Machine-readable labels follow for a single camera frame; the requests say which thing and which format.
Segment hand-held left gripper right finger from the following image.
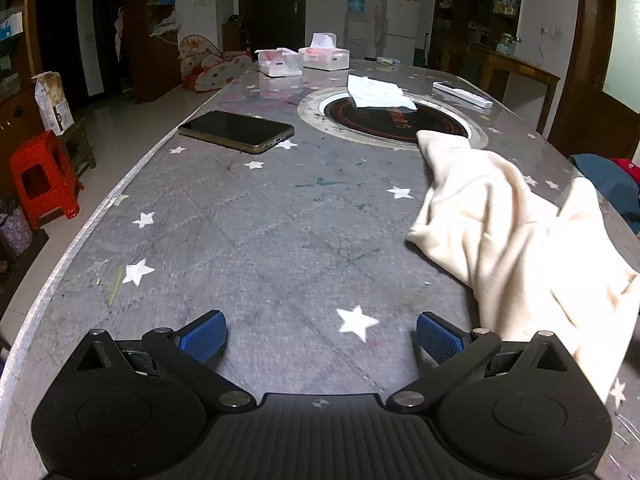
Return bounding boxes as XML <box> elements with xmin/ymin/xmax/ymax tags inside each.
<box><xmin>387</xmin><ymin>311</ymin><xmax>577</xmax><ymax>414</ymax></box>

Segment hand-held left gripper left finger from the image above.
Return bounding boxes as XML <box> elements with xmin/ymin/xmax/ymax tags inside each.
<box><xmin>74</xmin><ymin>310</ymin><xmax>254</xmax><ymax>414</ymax></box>

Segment cream garment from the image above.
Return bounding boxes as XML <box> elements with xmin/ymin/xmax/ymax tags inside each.
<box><xmin>406</xmin><ymin>130</ymin><xmax>640</xmax><ymax>406</ymax></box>

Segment pink hanging clothes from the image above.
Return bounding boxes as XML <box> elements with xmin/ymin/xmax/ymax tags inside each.
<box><xmin>113</xmin><ymin>7</ymin><xmax>125</xmax><ymax>61</ymax></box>

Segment grey star print tablecloth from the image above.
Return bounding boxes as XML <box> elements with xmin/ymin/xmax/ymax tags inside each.
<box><xmin>0</xmin><ymin>57</ymin><xmax>640</xmax><ymax>480</ymax></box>

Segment black smartphone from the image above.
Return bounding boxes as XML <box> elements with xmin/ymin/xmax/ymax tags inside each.
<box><xmin>178</xmin><ymin>109</ymin><xmax>296</xmax><ymax>155</ymax></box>

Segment purple patterned bin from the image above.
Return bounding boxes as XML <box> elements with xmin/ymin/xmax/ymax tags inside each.
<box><xmin>0</xmin><ymin>197</ymin><xmax>34</xmax><ymax>257</ymax></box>

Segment round built-in induction cooker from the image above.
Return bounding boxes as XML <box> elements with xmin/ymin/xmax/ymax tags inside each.
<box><xmin>297</xmin><ymin>86</ymin><xmax>488</xmax><ymax>151</ymax></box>

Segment red plastic stool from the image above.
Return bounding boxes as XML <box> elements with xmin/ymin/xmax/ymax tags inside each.
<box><xmin>9</xmin><ymin>130</ymin><xmax>85</xmax><ymax>230</ymax></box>

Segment blue sofa cover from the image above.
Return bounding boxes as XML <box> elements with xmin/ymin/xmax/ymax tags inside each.
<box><xmin>569</xmin><ymin>154</ymin><xmax>640</xmax><ymax>234</ymax></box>

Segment small wooden stool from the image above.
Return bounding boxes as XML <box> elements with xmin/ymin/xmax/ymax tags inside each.
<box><xmin>60</xmin><ymin>117</ymin><xmax>97</xmax><ymax>176</ymax></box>

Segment white power strip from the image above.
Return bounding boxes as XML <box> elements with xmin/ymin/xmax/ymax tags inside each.
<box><xmin>432</xmin><ymin>81</ymin><xmax>493</xmax><ymax>110</ymax></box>

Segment white tissue sheet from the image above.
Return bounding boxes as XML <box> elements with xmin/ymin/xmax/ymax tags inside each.
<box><xmin>347</xmin><ymin>74</ymin><xmax>418</xmax><ymax>111</ymax></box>

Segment wooden desk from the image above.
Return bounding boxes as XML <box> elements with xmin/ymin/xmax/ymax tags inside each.
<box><xmin>442</xmin><ymin>40</ymin><xmax>561</xmax><ymax>133</ymax></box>

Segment open white wipes pack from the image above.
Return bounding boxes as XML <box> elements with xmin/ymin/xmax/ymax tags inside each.
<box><xmin>255</xmin><ymin>47</ymin><xmax>304</xmax><ymax>78</ymax></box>

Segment pink and white tissue box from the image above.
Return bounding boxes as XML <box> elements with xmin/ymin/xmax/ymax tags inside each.
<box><xmin>298</xmin><ymin>32</ymin><xmax>350</xmax><ymax>71</ymax></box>

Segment white water dispenser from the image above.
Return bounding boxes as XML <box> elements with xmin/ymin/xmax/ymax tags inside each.
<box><xmin>344</xmin><ymin>10</ymin><xmax>373</xmax><ymax>59</ymax></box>

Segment wooden door with frosted glass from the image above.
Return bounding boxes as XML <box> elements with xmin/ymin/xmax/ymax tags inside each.
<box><xmin>547</xmin><ymin>0</ymin><xmax>640</xmax><ymax>161</ymax></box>

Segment white refrigerator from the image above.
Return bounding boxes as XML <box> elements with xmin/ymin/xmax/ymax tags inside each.
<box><xmin>382</xmin><ymin>0</ymin><xmax>424</xmax><ymax>66</ymax></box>

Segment dark wooden display cabinet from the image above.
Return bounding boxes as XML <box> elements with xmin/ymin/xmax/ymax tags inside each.
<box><xmin>432</xmin><ymin>0</ymin><xmax>526</xmax><ymax>61</ymax></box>

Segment dark wooden door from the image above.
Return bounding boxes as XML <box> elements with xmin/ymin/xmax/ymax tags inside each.
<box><xmin>238</xmin><ymin>0</ymin><xmax>307</xmax><ymax>52</ymax></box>

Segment dark wooden arched wall cabinet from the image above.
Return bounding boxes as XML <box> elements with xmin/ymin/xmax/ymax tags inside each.
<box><xmin>0</xmin><ymin>0</ymin><xmax>182</xmax><ymax>196</ymax></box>

